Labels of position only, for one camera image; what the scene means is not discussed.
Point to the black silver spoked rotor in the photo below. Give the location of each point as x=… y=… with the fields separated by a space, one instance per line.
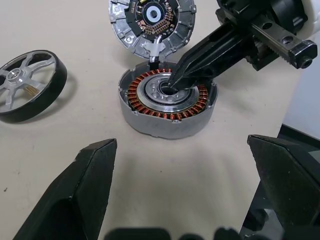
x=13 y=76

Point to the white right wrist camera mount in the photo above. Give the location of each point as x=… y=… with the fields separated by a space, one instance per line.
x=313 y=15

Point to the silver motor lid circuit board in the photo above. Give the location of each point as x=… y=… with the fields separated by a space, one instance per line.
x=125 y=27

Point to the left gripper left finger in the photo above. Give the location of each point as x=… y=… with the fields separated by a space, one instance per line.
x=75 y=200

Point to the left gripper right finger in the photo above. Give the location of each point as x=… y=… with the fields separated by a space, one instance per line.
x=295 y=195

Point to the grey round disc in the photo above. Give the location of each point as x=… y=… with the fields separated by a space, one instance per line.
x=162 y=125

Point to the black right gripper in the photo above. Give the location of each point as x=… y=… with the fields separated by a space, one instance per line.
x=282 y=17

